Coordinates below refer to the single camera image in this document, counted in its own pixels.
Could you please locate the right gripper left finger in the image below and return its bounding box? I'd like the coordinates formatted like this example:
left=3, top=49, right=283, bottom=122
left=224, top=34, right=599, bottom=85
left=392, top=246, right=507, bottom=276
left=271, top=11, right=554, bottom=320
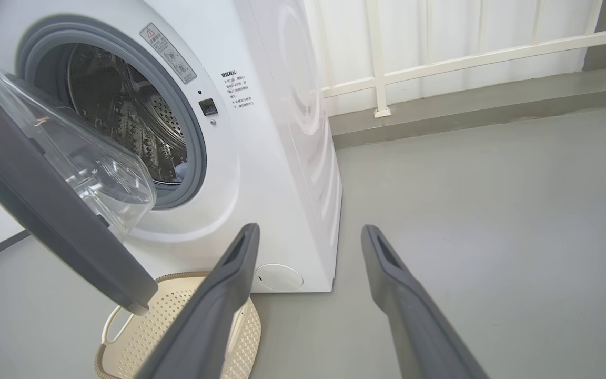
left=135, top=223, right=260, bottom=379

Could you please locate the cream perforated laundry basket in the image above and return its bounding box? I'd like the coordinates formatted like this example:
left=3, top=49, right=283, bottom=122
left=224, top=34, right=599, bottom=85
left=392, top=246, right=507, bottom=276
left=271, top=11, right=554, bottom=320
left=95, top=272, right=261, bottom=379

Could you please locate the white metal railing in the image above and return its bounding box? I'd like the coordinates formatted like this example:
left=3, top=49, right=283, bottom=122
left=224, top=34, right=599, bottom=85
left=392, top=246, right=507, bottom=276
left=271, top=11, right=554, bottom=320
left=303, top=0, right=606, bottom=119

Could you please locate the steel perforated washer drum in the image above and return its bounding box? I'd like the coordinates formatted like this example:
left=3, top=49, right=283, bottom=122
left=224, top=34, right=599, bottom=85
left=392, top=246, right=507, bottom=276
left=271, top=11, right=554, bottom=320
left=66, top=43, right=187, bottom=185

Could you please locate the grey warning sticker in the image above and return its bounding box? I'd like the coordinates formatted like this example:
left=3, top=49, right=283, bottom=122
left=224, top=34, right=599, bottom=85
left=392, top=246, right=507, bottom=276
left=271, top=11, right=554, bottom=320
left=140, top=22, right=197, bottom=85

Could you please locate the dark round washer door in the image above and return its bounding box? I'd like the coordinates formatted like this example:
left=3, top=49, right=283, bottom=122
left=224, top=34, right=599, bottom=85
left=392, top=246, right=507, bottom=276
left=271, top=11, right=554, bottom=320
left=0, top=62, right=159, bottom=316

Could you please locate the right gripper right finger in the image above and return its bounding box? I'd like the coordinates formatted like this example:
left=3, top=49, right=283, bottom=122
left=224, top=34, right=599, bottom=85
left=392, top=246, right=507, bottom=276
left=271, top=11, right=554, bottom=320
left=362, top=225, right=488, bottom=379

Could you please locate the grey rubber door gasket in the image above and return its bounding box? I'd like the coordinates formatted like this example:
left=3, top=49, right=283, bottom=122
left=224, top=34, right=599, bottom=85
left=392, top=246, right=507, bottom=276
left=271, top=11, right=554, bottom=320
left=17, top=22, right=208, bottom=210

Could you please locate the white front-load washing machine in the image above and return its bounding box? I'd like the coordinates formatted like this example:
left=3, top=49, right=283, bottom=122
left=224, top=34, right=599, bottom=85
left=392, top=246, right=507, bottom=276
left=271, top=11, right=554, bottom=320
left=0, top=0, right=344, bottom=293

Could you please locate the round white filter cover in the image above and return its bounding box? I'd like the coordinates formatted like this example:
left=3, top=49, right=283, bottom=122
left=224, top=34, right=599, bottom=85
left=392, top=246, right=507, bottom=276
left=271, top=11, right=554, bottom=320
left=255, top=264, right=304, bottom=292

